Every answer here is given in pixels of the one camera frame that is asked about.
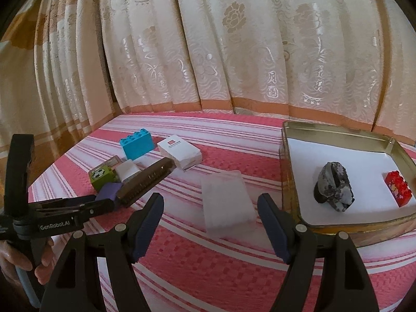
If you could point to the blue building block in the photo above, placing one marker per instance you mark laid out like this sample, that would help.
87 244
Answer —
136 146

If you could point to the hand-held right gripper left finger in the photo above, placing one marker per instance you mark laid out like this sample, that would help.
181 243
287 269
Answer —
149 230

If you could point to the red building block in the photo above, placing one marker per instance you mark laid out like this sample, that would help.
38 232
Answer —
398 187

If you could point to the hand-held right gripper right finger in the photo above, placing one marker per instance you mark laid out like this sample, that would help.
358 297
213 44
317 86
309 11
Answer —
274 230

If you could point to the white charger plug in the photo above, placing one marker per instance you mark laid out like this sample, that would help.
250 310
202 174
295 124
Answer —
126 169

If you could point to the purple building block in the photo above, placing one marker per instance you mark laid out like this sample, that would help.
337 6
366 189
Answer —
109 191

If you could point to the white box with red label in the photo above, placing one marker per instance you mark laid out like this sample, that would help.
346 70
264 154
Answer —
178 152

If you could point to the person's left hand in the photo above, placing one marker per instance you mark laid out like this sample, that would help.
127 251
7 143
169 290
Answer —
44 260

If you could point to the white paper liner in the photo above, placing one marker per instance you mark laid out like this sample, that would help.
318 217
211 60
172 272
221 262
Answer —
312 156

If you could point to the metal tin box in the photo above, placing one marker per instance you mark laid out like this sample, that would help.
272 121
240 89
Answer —
364 232

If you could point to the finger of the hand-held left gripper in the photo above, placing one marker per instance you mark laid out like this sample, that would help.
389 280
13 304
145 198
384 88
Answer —
97 208
65 202

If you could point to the green building block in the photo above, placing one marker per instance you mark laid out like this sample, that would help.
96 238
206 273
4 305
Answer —
100 177

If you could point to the translucent plastic case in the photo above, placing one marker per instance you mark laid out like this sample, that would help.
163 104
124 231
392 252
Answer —
226 201

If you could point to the brown harmonica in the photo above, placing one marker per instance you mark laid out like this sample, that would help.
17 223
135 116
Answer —
146 182

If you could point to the cream floral curtain panel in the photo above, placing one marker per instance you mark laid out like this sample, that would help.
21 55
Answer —
58 71
243 39

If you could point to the pink striped blanket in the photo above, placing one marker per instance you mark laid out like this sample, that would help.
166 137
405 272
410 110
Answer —
211 266

